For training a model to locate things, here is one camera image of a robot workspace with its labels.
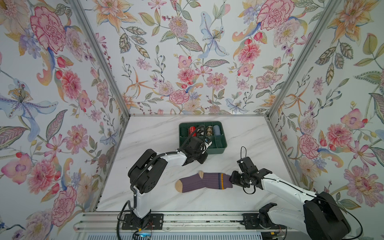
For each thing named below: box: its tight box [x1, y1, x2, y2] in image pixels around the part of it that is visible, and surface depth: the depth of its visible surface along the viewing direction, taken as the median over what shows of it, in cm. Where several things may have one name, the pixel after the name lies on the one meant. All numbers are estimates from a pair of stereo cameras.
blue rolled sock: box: [213, 125, 221, 136], surface depth 106 cm
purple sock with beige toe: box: [175, 171, 233, 193], surface depth 88 cm
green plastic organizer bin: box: [179, 121, 228, 155], surface depth 106 cm
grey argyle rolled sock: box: [206, 125, 213, 136], surface depth 106 cm
